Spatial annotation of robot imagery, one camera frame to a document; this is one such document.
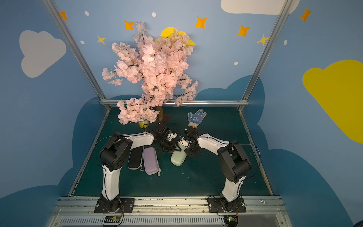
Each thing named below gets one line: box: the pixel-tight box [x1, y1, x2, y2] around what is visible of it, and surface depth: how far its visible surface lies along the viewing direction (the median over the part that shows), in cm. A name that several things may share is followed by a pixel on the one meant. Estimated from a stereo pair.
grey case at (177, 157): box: [170, 141, 188, 166], surface depth 92 cm
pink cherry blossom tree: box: [102, 22, 199, 124], surface depth 76 cm
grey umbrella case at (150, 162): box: [140, 146, 161, 177], surface depth 90 cm
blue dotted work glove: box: [187, 108, 208, 129], surface depth 117 cm
